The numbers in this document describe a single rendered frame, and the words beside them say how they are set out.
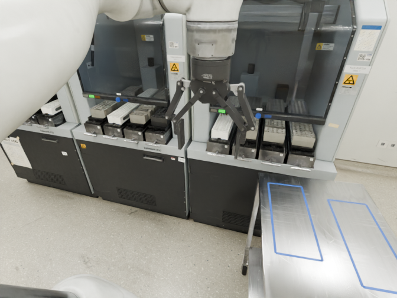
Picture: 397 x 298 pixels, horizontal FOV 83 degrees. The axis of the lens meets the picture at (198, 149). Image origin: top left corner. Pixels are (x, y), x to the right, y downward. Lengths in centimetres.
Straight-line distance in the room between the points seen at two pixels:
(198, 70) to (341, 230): 76
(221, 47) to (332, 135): 105
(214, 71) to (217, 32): 6
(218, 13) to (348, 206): 88
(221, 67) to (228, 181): 109
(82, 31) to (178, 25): 109
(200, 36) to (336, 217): 82
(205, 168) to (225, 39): 110
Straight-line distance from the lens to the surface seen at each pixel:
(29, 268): 204
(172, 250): 178
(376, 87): 256
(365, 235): 100
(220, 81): 45
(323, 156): 144
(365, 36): 125
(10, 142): 243
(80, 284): 60
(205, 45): 42
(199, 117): 136
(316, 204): 103
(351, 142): 275
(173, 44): 130
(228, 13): 41
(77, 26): 19
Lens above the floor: 149
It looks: 33 degrees down
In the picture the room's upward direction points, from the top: straight up
